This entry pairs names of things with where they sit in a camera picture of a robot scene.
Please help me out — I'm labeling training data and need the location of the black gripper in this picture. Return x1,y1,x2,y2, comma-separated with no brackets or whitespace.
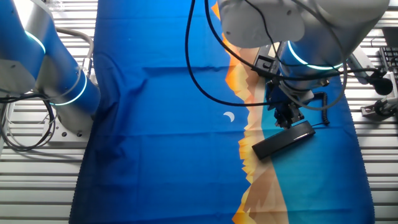
266,81,305,129

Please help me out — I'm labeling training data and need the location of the black round cable knob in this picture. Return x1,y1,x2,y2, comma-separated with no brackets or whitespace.
368,69,394,96

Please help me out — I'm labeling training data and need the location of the black keyboard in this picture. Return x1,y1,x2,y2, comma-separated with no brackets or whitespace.
379,46,398,76

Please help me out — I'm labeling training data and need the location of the black telephone handset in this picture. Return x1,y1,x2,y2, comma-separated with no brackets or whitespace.
251,120,317,161

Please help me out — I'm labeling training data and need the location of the metal clamp bracket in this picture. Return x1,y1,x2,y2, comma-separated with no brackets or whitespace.
360,97,398,123

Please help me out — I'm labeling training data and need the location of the dark square box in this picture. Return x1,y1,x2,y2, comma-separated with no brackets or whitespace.
381,26,398,48

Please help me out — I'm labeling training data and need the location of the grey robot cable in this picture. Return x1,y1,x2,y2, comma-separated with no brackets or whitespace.
278,0,349,111

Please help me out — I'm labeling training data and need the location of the grey base conduit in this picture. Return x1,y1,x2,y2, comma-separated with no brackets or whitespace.
53,27,95,78

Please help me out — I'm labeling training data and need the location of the white ribbed device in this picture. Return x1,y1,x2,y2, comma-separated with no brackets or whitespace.
385,70,398,101

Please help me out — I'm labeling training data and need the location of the black phone cord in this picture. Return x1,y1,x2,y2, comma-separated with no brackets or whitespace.
312,91,331,126

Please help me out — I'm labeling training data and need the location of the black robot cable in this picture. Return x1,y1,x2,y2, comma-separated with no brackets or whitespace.
184,0,280,108
203,0,380,82

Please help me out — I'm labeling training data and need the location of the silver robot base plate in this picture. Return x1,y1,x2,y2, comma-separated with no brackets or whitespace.
42,115,93,147

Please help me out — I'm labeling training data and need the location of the blue printed tablecloth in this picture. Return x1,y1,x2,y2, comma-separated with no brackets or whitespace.
68,0,376,224

